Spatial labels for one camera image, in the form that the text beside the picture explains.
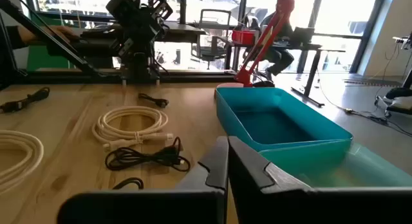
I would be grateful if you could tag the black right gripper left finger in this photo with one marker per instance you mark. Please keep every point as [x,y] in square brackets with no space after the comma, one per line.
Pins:
[193,204]

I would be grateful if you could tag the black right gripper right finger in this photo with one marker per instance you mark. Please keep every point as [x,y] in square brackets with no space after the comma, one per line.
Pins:
[289,204]

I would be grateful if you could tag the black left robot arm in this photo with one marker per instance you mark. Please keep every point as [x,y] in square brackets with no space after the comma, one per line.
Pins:
[140,63]

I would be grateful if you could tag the person's forearm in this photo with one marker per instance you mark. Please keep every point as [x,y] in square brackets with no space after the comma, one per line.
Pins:
[13,37]

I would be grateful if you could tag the dark long desk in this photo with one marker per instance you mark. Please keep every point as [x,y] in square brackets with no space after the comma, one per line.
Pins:
[186,28]

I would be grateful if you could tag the person's hand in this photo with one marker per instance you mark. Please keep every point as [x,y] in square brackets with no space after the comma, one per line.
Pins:
[61,32]

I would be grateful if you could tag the teal translucent plastic bin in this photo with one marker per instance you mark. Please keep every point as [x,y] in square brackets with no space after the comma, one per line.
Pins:
[363,172]

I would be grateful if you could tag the black office chair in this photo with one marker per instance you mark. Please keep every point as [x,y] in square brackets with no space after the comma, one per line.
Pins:
[210,50]

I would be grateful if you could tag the blue plastic bin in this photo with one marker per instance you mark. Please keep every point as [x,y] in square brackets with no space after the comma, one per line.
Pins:
[267,124]

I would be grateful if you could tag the green board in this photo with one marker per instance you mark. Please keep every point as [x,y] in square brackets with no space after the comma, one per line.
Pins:
[42,58]

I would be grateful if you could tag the red container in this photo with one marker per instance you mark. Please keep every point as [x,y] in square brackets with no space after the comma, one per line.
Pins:
[243,37]

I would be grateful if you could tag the black office desk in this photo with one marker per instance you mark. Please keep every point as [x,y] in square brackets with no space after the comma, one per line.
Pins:
[310,76]

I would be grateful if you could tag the red desk lamp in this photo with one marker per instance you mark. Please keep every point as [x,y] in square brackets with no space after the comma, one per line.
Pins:
[277,21]

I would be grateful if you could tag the person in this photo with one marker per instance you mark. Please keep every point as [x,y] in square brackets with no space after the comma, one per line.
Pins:
[283,60]

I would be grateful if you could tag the wheeled equipment base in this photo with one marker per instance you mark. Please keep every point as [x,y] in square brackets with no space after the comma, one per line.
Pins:
[399,101]

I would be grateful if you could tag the dark laptop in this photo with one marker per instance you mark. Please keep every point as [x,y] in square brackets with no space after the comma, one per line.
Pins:
[302,35]

